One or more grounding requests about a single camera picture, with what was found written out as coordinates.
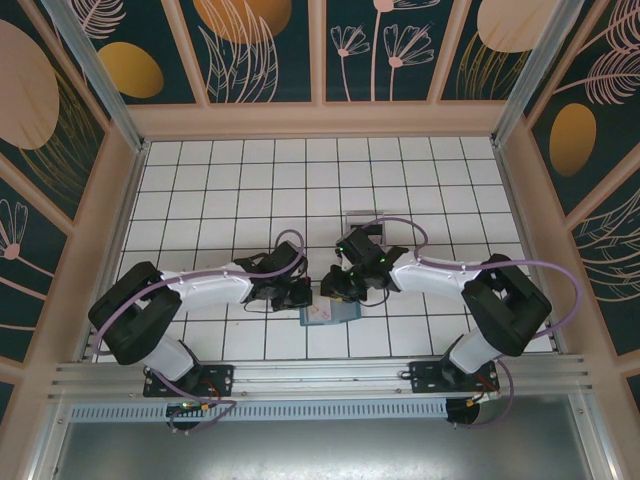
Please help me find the white VIP card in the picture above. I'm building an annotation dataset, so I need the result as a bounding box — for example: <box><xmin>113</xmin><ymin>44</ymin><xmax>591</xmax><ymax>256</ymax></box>
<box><xmin>312</xmin><ymin>298</ymin><xmax>335</xmax><ymax>325</ymax></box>

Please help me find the blue card holder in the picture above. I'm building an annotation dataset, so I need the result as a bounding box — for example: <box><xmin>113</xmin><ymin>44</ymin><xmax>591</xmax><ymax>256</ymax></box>
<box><xmin>298</xmin><ymin>298</ymin><xmax>361</xmax><ymax>328</ymax></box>

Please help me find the clear acrylic box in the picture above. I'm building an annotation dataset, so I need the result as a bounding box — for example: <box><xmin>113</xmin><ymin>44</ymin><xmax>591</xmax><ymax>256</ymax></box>
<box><xmin>344</xmin><ymin>210</ymin><xmax>389</xmax><ymax>246</ymax></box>

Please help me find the grey metal sheet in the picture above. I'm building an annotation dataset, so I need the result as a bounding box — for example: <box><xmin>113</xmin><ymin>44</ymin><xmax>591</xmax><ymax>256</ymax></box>
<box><xmin>49</xmin><ymin>418</ymin><xmax>606</xmax><ymax>480</ymax></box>

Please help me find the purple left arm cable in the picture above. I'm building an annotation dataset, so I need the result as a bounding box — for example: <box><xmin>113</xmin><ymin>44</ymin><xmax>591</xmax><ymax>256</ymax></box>
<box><xmin>93</xmin><ymin>228</ymin><xmax>307</xmax><ymax>436</ymax></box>

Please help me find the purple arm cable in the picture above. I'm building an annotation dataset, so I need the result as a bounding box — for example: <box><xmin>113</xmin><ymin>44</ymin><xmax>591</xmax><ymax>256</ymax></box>
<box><xmin>362</xmin><ymin>217</ymin><xmax>584</xmax><ymax>431</ymax></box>
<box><xmin>93</xmin><ymin>228</ymin><xmax>307</xmax><ymax>436</ymax></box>

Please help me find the aluminium mounting rail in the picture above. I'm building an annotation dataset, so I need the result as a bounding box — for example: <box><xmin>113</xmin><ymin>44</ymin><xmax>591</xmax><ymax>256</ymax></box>
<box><xmin>47</xmin><ymin>353</ymin><xmax>604</xmax><ymax>401</ymax></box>

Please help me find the grey slotted cable duct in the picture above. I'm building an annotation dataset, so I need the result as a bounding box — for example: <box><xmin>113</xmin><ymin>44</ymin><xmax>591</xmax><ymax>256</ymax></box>
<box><xmin>69</xmin><ymin>398</ymin><xmax>450</xmax><ymax>421</ymax></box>

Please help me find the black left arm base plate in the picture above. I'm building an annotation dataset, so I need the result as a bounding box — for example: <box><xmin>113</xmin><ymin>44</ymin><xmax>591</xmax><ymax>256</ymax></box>
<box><xmin>143</xmin><ymin>363</ymin><xmax>236</xmax><ymax>399</ymax></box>

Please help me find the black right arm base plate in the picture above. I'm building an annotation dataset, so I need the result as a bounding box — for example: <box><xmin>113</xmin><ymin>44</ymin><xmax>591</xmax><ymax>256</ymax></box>
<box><xmin>408</xmin><ymin>358</ymin><xmax>501</xmax><ymax>395</ymax></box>

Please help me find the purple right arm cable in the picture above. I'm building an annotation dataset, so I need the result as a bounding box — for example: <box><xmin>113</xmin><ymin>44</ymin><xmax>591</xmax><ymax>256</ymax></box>
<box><xmin>362</xmin><ymin>217</ymin><xmax>584</xmax><ymax>431</ymax></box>

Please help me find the aluminium corner post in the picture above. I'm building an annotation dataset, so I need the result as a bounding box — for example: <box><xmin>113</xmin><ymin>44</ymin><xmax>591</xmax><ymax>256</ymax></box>
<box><xmin>492</xmin><ymin>0</ymin><xmax>576</xmax><ymax>147</ymax></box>
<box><xmin>41</xmin><ymin>0</ymin><xmax>152</xmax><ymax>153</ymax></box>

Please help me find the aluminium frame bar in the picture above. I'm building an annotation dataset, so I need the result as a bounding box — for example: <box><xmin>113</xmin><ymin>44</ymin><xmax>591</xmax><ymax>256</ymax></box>
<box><xmin>27</xmin><ymin>399</ymin><xmax>71</xmax><ymax>480</ymax></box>
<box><xmin>569</xmin><ymin>384</ymin><xmax>624</xmax><ymax>480</ymax></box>

